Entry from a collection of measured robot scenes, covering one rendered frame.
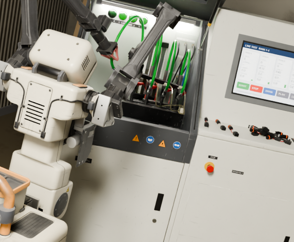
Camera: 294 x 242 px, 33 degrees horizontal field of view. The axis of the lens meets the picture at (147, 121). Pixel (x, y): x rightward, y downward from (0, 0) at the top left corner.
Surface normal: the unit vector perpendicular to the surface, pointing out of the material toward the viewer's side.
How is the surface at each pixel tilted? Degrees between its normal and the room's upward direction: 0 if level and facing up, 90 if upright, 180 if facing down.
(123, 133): 90
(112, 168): 90
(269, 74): 76
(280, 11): 90
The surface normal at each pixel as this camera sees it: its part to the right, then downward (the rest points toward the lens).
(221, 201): 0.00, 0.31
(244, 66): 0.06, 0.08
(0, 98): 0.90, 0.31
